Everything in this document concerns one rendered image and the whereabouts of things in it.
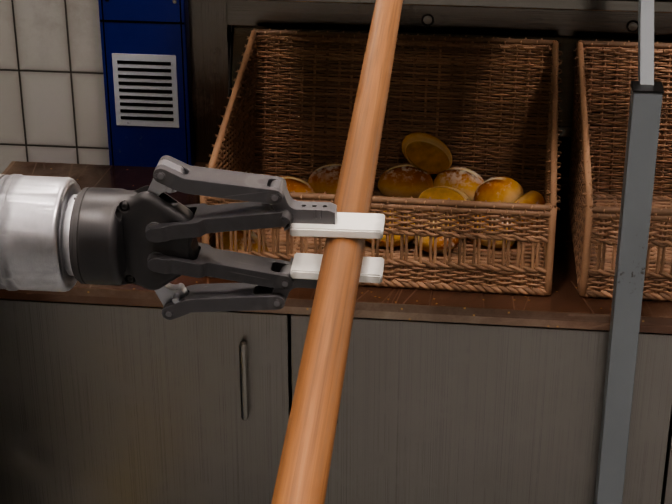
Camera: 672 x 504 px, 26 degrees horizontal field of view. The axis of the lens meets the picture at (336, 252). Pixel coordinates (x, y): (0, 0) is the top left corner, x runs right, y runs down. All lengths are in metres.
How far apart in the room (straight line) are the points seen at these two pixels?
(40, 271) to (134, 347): 1.25
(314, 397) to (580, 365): 1.41
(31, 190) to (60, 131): 1.72
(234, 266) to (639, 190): 1.08
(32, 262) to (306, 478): 0.36
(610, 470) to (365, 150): 1.18
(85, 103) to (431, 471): 0.97
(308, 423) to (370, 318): 1.39
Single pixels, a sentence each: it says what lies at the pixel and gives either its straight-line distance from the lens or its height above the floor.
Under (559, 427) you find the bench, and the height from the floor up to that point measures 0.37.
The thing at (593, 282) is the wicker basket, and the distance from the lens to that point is 2.28.
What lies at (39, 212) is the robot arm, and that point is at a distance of 1.11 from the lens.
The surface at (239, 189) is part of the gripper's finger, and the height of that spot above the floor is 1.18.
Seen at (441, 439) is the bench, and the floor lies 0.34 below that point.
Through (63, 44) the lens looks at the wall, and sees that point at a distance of 2.78.
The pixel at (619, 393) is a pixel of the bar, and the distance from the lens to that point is 2.25.
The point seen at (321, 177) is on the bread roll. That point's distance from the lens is 2.57.
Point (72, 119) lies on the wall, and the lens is 2.82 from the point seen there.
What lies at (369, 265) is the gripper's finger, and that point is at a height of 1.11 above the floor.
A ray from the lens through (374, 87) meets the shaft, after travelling 1.37.
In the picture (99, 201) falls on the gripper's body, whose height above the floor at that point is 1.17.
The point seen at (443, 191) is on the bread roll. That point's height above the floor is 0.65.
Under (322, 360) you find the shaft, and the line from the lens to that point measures 0.94.
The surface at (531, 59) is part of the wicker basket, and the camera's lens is 2.61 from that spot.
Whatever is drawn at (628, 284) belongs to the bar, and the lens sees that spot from 2.17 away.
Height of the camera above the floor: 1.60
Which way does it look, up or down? 25 degrees down
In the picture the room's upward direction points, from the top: straight up
